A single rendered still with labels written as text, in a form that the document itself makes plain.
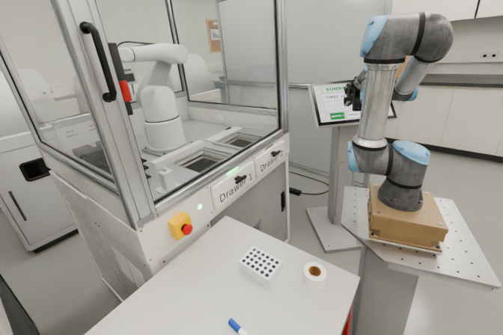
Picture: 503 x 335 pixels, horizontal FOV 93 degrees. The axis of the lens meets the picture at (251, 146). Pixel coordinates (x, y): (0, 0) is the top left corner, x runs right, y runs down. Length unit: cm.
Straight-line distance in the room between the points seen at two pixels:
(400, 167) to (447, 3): 315
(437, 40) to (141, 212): 100
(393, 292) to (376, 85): 86
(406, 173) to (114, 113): 95
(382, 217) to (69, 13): 108
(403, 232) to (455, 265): 16
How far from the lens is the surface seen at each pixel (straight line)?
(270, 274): 85
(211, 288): 89
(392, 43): 84
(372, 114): 90
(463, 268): 108
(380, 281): 126
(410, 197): 103
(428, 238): 106
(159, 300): 92
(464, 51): 424
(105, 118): 75
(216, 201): 106
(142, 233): 90
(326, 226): 216
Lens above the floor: 146
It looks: 23 degrees down
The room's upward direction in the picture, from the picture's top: 5 degrees counter-clockwise
